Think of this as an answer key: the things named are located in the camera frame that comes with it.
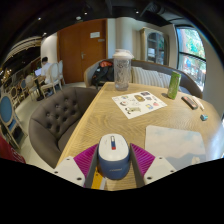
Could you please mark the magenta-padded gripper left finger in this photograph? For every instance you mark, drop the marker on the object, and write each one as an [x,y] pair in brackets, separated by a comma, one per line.
[71,170]

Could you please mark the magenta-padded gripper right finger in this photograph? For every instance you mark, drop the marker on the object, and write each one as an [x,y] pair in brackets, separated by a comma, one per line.
[156,168]

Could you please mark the white and blue computer mouse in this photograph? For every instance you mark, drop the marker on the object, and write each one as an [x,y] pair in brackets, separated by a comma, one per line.
[113,156]

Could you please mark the sky print mouse pad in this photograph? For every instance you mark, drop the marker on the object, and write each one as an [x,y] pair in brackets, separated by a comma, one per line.
[173,141]

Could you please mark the grey tufted armchair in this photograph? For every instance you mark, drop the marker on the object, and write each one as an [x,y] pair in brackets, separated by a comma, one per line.
[55,120]

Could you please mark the white sticker sheet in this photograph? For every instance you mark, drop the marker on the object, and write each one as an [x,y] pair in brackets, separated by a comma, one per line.
[138,105]

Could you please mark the small teal eraser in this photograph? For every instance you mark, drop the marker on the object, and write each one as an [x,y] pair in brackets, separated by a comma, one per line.
[204,117]

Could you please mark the black and red flat box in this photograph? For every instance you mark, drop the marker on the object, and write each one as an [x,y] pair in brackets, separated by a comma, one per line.
[189,102]

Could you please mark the white stick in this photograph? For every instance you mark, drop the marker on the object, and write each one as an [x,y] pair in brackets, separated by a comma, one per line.
[199,103]

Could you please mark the green drink can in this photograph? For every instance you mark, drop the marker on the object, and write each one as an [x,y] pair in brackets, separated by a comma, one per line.
[174,85]

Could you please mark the striped cushion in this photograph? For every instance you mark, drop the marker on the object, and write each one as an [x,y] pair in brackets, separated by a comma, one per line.
[146,77]
[165,80]

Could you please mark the blue-backed chair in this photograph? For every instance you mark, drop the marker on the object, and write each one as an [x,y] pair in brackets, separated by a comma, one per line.
[6,110]

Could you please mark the grey curved sofa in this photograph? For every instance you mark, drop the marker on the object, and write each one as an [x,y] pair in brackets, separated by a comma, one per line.
[186,81]

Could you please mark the group of dining chairs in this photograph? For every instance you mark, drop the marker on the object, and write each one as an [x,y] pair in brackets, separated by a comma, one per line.
[53,78]

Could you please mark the black and red backpack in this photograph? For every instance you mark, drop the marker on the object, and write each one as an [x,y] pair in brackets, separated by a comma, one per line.
[101,73]

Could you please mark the clear plastic shaker bottle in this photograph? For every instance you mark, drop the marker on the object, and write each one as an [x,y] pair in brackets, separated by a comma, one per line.
[122,71]

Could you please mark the person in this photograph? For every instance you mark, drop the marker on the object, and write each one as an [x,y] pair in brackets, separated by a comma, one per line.
[45,68]

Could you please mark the wooden door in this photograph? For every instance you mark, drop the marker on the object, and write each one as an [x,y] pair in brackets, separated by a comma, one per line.
[75,53]

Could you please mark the black-framed window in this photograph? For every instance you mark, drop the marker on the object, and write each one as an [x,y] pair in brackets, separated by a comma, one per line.
[191,56]

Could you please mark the glass-fronted cabinet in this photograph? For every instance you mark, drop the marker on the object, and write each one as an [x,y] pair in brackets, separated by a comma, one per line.
[155,46]

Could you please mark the white door sign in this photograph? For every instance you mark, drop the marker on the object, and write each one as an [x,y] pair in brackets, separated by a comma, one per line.
[95,34]

